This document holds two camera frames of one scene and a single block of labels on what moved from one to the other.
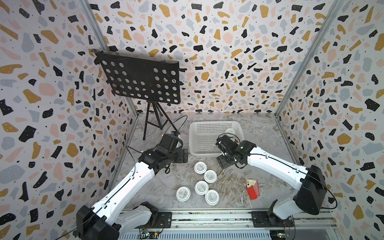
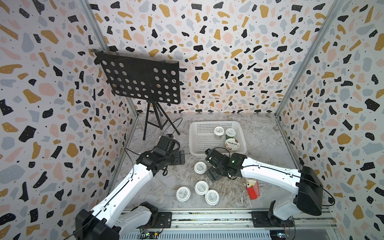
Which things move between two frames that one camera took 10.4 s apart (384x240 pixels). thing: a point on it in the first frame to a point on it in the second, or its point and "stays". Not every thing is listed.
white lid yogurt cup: [212, 197] stays
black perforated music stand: [155, 80] stays
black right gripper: [220, 162] to [210, 171]
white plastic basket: [203, 136] stays
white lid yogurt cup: [231, 131] to [219, 131]
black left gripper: [183, 155] stays
